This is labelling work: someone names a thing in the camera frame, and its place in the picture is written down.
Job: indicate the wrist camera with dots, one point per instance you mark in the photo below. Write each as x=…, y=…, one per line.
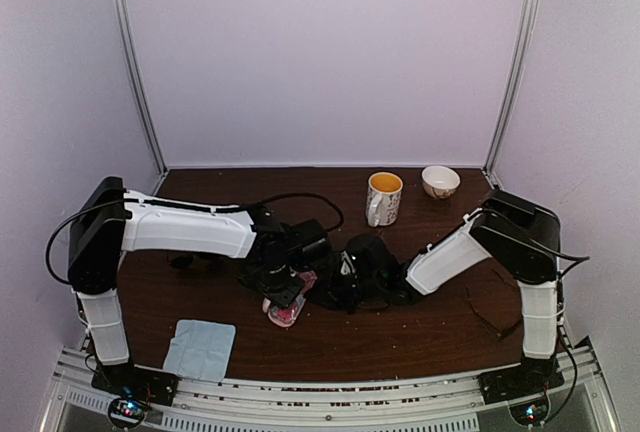
x=311, y=242
x=347, y=264

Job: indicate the right aluminium frame post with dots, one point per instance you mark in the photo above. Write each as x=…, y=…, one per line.
x=526, y=26

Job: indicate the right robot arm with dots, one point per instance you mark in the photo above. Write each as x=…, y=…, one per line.
x=521, y=236

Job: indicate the thin black frame glasses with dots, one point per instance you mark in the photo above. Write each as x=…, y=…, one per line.
x=184, y=261

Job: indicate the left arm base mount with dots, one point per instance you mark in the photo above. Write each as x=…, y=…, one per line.
x=136, y=390

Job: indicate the front aluminium rail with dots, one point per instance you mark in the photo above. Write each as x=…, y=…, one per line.
x=441, y=403

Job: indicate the left blue cleaning cloth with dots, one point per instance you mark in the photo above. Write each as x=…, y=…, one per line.
x=200, y=350

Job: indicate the aluminium frame post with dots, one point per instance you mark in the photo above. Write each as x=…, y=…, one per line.
x=137, y=86
x=526, y=26

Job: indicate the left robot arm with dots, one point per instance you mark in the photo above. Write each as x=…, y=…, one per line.
x=85, y=251

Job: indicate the white ceramic bowl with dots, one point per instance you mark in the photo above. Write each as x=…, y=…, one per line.
x=440, y=182

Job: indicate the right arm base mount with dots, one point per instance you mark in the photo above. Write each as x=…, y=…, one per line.
x=524, y=389

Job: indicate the left aluminium frame post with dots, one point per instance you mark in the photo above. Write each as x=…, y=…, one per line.
x=137, y=86

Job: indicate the pink frame glasses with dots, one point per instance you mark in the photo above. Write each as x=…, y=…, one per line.
x=286, y=317

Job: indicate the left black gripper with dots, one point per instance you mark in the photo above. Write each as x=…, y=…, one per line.
x=284, y=299

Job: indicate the patterned mug yellow inside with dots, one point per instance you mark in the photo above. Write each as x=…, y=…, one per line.
x=383, y=199

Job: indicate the tortoise frame glasses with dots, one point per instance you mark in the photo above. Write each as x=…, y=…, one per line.
x=500, y=332

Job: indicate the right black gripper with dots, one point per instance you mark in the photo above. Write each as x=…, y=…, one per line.
x=335, y=299

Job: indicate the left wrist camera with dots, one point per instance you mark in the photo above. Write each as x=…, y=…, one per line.
x=311, y=242

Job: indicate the pink glasses case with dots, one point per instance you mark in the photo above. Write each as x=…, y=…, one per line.
x=266, y=304

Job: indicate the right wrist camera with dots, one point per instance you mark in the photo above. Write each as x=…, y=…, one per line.
x=347, y=264

